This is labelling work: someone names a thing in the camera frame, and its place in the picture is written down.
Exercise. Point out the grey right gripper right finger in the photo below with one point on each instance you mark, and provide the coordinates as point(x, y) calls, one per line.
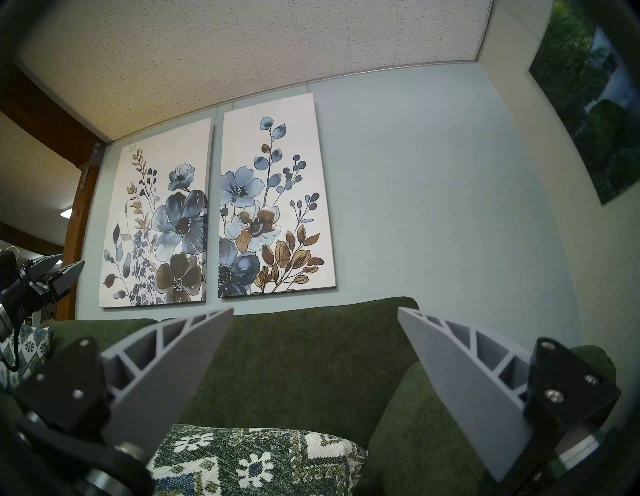
point(465, 390)

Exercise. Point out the forest waterfall wall picture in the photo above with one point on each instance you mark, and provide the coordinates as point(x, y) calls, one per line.
point(595, 100)

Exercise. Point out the brown leaf flower canvas painting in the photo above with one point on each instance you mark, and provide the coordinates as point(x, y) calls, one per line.
point(270, 210)

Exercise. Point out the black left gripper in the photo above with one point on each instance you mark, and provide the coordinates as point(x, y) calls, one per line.
point(20, 292)

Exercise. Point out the dark green fabric sofa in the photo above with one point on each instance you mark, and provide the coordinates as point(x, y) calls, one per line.
point(310, 360)

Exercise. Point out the green blue patterned cushion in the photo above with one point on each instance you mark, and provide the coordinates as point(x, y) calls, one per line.
point(30, 350)
point(240, 465)

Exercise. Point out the metal door frame bracket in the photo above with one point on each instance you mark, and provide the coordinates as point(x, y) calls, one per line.
point(91, 160)

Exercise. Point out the blue flower canvas painting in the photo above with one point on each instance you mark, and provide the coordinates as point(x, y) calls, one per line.
point(170, 200)

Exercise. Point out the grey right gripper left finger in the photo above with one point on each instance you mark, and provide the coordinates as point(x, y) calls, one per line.
point(165, 380)

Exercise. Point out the brown wooden door frame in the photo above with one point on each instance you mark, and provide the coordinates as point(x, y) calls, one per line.
point(77, 235)

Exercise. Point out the fluorescent ceiling light panel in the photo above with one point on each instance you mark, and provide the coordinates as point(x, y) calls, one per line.
point(66, 212)

